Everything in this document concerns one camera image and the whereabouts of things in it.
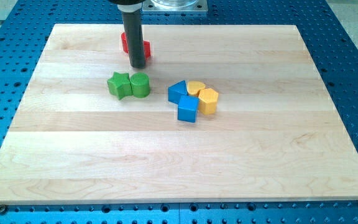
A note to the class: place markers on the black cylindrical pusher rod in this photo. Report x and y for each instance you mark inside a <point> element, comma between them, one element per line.
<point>133,29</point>

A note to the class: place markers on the blue triangle block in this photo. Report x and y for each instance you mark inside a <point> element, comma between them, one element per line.
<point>176,91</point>

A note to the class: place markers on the yellow heart block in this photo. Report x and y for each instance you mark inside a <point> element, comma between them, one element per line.
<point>194,88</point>

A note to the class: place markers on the red block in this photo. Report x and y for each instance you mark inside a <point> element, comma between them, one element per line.
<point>147,49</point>

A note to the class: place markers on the green cylinder block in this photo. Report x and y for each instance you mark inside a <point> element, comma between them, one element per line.
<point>140,85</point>

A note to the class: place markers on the green star block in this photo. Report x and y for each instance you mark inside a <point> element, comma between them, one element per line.
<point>119,85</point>

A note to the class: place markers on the blue cube block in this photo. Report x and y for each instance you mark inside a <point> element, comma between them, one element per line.
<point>187,108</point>

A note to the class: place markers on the yellow pentagon block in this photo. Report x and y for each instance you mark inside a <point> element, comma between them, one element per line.
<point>208,99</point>

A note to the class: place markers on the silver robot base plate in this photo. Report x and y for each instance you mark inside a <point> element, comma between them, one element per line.
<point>175,6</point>

